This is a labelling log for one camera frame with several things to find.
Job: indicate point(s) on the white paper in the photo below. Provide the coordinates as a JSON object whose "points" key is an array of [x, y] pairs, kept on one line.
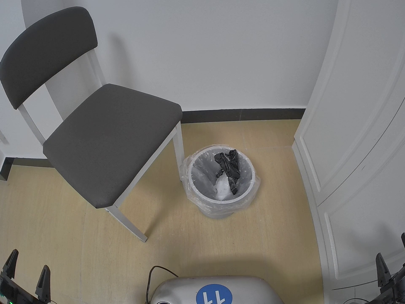
{"points": [[223, 187]]}

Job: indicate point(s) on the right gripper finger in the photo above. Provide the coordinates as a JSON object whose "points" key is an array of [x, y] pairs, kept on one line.
{"points": [[382, 275], [403, 240]]}

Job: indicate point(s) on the white trash bin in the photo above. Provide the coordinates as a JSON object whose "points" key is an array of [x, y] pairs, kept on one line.
{"points": [[221, 206]]}

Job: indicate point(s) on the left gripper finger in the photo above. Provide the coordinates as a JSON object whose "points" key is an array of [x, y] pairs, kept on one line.
{"points": [[44, 287], [11, 266]]}

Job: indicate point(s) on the white wardrobe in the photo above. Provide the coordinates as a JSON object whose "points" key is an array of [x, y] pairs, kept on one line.
{"points": [[354, 106]]}

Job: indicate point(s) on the black plastic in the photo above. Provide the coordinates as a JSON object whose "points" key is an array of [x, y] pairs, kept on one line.
{"points": [[232, 169]]}

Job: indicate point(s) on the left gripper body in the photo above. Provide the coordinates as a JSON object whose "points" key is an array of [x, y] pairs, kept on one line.
{"points": [[15, 291]]}

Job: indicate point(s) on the grey and white chair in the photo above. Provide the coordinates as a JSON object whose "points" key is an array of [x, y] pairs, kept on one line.
{"points": [[110, 138]]}

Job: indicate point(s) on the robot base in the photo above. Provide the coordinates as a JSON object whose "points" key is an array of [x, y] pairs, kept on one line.
{"points": [[221, 291]]}

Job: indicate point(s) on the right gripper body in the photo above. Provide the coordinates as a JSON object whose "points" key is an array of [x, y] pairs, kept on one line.
{"points": [[395, 291]]}

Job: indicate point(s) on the clear plastic bag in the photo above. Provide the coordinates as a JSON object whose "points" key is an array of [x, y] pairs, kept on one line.
{"points": [[184, 176]]}

